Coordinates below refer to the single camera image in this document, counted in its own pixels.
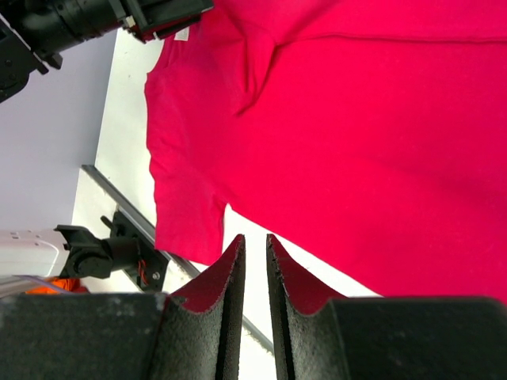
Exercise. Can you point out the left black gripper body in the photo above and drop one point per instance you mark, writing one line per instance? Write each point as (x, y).
(149, 20)

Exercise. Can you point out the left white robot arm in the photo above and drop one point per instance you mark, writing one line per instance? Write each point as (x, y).
(33, 36)

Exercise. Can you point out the red t shirt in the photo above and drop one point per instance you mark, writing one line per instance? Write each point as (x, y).
(372, 134)

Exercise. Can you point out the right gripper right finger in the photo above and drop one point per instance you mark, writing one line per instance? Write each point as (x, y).
(319, 333)

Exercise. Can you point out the orange object behind base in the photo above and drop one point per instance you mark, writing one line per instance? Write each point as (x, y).
(58, 286)

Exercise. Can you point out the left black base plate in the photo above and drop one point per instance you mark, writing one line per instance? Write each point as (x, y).
(133, 254)

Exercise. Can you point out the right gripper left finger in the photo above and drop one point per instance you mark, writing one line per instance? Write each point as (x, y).
(193, 333)

